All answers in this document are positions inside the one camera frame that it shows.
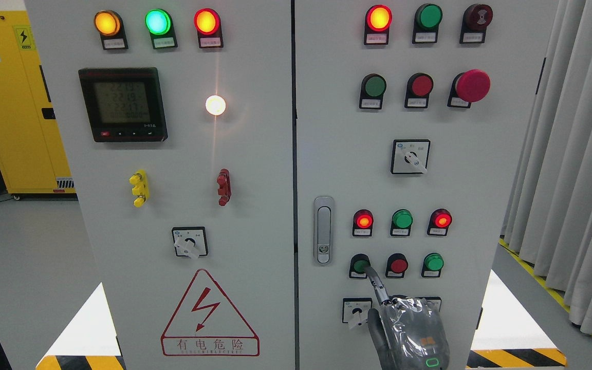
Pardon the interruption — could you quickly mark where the red indicator lamp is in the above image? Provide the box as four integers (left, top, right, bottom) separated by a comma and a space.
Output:
352, 209, 374, 237
426, 209, 453, 237

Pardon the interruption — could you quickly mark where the lower left red indicator lamp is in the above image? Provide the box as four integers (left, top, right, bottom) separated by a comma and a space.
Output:
352, 209, 374, 237

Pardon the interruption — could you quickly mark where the upper right rotary selector switch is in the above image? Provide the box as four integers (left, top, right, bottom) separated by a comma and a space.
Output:
390, 140, 431, 175

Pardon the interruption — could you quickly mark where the grey cabinet door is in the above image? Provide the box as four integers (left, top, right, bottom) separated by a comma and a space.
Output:
25, 1, 297, 369
294, 1, 560, 369

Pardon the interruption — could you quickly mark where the green indicator lamp top right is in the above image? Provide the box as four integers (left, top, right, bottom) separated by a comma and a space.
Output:
412, 3, 442, 44

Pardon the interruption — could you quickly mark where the yellow indicator lamp top left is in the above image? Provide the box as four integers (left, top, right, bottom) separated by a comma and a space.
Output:
94, 10, 128, 50

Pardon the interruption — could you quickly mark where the yellow safety cabinet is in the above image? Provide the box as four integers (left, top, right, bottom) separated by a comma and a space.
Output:
0, 10, 76, 196

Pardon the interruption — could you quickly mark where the right grey cabinet door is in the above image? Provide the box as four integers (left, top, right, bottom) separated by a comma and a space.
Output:
294, 1, 560, 369

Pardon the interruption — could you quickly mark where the white lit indicator lamp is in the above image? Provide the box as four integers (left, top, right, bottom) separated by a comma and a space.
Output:
205, 95, 227, 116

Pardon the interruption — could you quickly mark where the red push button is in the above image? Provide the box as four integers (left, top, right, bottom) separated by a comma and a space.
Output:
385, 253, 409, 279
404, 72, 434, 108

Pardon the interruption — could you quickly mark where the red emergency stop mushroom button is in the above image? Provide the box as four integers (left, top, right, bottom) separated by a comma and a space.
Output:
447, 69, 491, 108

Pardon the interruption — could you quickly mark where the grey curtain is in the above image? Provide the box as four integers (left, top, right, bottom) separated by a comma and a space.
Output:
502, 1, 592, 335

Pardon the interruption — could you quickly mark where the upper red push button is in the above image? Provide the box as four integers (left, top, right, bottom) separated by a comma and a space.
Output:
404, 72, 434, 108

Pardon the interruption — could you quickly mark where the left grey cabinet door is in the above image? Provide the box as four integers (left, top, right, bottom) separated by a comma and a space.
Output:
25, 1, 297, 369

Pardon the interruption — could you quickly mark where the red electric hazard warning sticker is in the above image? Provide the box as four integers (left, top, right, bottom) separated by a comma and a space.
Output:
160, 269, 260, 357

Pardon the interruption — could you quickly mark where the lower right green push button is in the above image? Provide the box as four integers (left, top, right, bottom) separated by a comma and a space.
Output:
421, 252, 446, 278

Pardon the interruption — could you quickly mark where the dark red buzzer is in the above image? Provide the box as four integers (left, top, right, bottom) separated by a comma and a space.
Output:
459, 3, 493, 44

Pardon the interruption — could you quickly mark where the upper green push button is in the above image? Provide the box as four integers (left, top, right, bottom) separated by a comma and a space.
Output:
359, 73, 387, 110

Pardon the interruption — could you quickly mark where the grey cabinet door handle lock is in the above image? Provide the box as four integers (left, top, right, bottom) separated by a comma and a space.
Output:
314, 196, 335, 265

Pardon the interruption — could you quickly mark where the lit green indicator lamp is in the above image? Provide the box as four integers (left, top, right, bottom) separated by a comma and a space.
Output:
145, 8, 178, 49

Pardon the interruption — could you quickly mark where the yellow terminal connector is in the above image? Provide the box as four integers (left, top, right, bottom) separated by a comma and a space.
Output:
129, 170, 150, 208

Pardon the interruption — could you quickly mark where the red terminal connector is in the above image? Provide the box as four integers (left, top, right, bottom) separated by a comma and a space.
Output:
216, 169, 232, 207

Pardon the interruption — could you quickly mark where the lower right red indicator lamp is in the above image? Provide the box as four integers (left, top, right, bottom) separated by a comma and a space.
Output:
426, 209, 453, 237

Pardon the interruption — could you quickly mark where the bottom white rotary selector switch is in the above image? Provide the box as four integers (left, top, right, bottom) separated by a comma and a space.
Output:
342, 298, 372, 330

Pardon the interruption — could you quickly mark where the red indicator lamp right door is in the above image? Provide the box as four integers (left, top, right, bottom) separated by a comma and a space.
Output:
363, 4, 393, 45

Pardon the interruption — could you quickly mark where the red indicator lamp door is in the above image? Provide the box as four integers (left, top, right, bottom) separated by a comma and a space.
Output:
363, 4, 393, 45
194, 8, 224, 49

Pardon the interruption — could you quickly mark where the left door rotary selector switch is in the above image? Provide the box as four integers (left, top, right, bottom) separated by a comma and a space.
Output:
172, 226, 209, 258

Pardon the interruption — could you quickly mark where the green push button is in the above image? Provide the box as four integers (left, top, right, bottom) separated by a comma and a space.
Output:
359, 73, 387, 110
421, 252, 446, 278

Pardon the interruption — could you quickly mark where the black digital power meter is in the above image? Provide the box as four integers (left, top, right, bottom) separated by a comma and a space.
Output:
78, 66, 168, 143

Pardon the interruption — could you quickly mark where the red indicator lamp left door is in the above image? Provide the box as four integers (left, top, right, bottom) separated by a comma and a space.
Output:
194, 8, 224, 49

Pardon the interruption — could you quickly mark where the bottom black knob selector switch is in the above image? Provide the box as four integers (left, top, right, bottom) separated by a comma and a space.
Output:
420, 297, 442, 312

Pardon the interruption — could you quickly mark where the lower green indicator lamp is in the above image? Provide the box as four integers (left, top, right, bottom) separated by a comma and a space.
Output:
390, 209, 413, 237

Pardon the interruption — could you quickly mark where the lower red push button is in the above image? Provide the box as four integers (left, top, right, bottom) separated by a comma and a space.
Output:
385, 253, 409, 279

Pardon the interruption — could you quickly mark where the green start button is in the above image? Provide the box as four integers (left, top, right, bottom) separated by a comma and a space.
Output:
348, 253, 371, 279

